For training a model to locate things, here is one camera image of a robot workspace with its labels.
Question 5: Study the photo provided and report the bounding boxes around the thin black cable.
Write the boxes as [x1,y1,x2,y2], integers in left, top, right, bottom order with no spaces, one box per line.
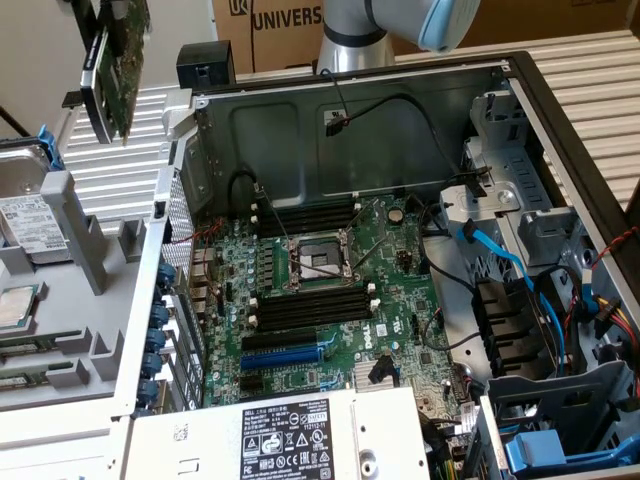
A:
[424,307,484,352]

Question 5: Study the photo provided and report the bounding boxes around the green motherboard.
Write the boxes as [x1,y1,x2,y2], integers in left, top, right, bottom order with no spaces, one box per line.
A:
[192,192,484,441]

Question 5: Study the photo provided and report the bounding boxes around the red black twisted wire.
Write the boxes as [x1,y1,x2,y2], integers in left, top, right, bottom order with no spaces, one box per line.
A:
[191,218,226,306]
[591,227,640,271]

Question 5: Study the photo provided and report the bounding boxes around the blue SATA wire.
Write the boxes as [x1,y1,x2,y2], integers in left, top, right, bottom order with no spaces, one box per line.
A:
[457,218,569,379]

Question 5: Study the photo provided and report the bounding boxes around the green graphics card black cooler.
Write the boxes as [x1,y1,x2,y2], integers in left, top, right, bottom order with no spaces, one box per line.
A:
[79,0,154,147]

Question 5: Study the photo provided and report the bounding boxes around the open grey PC case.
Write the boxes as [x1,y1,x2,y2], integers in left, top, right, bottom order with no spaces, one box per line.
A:
[107,49,640,480]

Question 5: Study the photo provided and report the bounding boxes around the black box on case corner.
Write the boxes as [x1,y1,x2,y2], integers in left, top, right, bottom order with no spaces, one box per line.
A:
[176,42,237,90]

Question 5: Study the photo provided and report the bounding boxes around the long black expansion slot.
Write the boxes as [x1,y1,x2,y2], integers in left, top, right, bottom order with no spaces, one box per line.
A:
[241,327,319,352]

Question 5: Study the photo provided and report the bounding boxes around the blue disk caddy bracket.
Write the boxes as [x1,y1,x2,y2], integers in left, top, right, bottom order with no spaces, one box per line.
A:
[37,124,65,174]

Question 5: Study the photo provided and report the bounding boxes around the black plastic fan shroud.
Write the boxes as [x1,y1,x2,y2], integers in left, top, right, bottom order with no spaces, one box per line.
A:
[473,277,557,377]

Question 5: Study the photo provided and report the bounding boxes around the silver bracket post black cap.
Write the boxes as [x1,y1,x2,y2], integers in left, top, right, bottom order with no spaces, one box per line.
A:
[52,89,89,151]

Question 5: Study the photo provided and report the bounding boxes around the silver power supply unit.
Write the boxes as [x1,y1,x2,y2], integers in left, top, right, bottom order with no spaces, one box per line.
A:
[123,384,432,480]

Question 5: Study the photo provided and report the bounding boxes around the silver socket cover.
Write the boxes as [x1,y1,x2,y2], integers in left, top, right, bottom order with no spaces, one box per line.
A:
[349,196,392,246]

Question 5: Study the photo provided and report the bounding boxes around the brown cardboard box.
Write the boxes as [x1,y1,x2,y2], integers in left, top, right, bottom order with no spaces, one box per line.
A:
[212,0,634,75]

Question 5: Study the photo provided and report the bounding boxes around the blue expansion slot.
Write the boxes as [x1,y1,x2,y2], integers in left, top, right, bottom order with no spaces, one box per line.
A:
[239,344,322,371]

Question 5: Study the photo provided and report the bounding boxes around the black RAM slot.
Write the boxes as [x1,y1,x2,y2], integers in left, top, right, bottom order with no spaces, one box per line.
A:
[252,204,361,222]
[251,291,379,317]
[252,198,361,215]
[252,211,361,229]
[252,217,361,236]
[249,308,381,334]
[249,299,380,325]
[251,283,377,308]

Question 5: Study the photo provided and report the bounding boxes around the green RAM stick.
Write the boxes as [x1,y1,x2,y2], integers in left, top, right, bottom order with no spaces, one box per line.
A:
[0,368,51,392]
[0,338,66,357]

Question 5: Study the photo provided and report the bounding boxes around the black cable with plug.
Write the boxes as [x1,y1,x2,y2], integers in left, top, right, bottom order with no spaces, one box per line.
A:
[319,68,494,199]

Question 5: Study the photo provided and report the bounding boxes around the black angled cable plug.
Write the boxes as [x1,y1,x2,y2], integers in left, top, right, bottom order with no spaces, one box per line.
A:
[367,352,396,385]

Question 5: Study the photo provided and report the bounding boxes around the silver hard disk white label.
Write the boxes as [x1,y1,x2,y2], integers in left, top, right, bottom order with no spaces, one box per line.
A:
[0,142,74,266]

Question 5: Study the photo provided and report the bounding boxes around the CPU socket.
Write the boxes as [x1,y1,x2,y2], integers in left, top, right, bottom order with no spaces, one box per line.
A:
[282,227,364,294]

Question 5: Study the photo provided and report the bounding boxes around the thick black motherboard cable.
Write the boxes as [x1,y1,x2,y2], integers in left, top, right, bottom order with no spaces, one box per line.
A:
[418,197,479,296]

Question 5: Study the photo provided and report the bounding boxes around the grey parts rack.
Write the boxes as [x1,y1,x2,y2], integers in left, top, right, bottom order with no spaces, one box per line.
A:
[0,169,151,416]

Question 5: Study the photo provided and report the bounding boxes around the silver socket locking lever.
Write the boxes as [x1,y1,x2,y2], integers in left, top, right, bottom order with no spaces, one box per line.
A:
[353,233,389,269]
[253,182,296,251]

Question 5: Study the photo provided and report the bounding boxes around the yellow red power wires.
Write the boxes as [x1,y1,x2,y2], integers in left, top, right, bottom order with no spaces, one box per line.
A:
[592,294,640,396]

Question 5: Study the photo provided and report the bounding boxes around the blue disk bay latch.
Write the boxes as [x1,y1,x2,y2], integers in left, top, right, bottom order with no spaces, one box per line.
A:
[503,428,640,474]

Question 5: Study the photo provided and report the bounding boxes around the silver chipset heatsink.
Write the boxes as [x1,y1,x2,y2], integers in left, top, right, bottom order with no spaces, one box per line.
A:
[353,358,397,390]

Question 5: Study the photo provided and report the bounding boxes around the silver CPU chip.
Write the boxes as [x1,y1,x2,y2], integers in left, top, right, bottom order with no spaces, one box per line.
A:
[0,283,42,331]

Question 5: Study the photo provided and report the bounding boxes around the black table cable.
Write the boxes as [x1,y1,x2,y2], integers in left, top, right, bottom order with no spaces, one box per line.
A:
[0,104,31,139]

